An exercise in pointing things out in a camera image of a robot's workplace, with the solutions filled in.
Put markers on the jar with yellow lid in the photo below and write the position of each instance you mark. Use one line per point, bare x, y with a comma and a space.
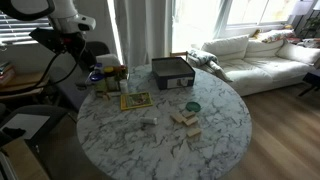
110, 78

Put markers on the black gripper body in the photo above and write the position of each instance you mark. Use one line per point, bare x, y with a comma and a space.
75, 45

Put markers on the white sofa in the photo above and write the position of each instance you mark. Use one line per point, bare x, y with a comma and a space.
266, 65

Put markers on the black coffee table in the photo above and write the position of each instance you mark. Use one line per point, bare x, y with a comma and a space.
311, 81

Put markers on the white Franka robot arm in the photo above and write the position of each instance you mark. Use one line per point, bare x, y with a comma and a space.
68, 15

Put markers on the clear plastic storage bin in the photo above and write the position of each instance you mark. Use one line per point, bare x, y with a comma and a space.
100, 86

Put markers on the small white tube bottle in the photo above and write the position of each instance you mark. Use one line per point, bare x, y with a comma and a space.
149, 120

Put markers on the white notepad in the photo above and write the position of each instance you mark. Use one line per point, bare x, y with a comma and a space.
25, 125

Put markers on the wooden desk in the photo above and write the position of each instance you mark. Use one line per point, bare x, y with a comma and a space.
23, 83

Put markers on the white window blinds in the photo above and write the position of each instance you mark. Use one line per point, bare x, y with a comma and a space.
20, 31

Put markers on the dark blue open box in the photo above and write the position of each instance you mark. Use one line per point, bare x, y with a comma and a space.
173, 71

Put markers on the white-capped small bottle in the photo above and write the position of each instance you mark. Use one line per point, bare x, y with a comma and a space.
124, 86

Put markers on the wooden chair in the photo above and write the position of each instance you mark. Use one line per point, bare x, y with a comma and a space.
178, 54

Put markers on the white curtain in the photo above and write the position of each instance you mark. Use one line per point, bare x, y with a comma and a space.
143, 30

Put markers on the jar with blue lid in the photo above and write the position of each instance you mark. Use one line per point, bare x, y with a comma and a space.
96, 77

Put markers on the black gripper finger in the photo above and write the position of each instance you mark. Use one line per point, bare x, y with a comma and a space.
87, 64
93, 58

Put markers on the stack of books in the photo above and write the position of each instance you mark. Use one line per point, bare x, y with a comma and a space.
6, 73

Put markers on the green round lid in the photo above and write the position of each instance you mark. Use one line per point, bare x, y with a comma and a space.
193, 106

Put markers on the grey office chair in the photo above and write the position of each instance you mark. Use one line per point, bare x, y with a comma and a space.
31, 128

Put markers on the white bottle with blue cap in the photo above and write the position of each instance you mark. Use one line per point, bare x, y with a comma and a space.
98, 67

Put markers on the green house plant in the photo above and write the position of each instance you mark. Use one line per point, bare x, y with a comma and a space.
311, 26

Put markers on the grey white throw blanket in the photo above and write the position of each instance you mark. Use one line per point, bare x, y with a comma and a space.
201, 56

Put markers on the dark padded chair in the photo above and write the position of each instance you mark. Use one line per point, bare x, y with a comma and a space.
70, 90

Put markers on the red-capped sauce bottle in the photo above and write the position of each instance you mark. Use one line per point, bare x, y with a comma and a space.
123, 71

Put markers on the patterned cushion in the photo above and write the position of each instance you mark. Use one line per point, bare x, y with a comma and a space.
276, 35

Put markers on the white lamp shade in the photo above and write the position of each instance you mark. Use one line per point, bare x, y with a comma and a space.
301, 7

